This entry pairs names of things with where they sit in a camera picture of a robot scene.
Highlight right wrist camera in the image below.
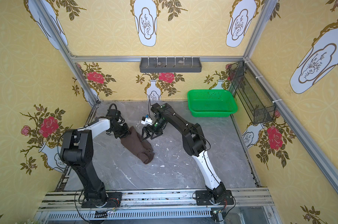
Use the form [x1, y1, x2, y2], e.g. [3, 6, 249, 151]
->
[141, 115, 153, 125]

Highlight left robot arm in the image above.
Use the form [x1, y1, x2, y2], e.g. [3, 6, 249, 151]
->
[59, 103, 130, 208]

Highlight aluminium front rail frame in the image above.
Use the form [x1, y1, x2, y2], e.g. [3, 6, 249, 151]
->
[34, 188, 282, 224]

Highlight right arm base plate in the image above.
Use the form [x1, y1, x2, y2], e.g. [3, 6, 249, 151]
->
[194, 190, 235, 206]

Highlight green plastic basket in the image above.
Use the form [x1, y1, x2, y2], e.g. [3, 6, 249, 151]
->
[187, 89, 238, 118]

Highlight black wire mesh basket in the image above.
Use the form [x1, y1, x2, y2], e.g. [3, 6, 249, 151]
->
[229, 61, 276, 125]

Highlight dark brown long pants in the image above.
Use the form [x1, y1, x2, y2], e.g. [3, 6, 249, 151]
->
[120, 126, 155, 164]

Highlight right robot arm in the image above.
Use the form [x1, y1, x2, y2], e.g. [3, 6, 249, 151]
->
[141, 103, 235, 205]

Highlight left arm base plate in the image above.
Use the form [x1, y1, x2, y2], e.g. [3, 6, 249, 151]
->
[81, 192, 122, 208]

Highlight grey wall shelf tray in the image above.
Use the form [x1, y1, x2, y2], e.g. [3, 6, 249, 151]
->
[139, 57, 202, 73]

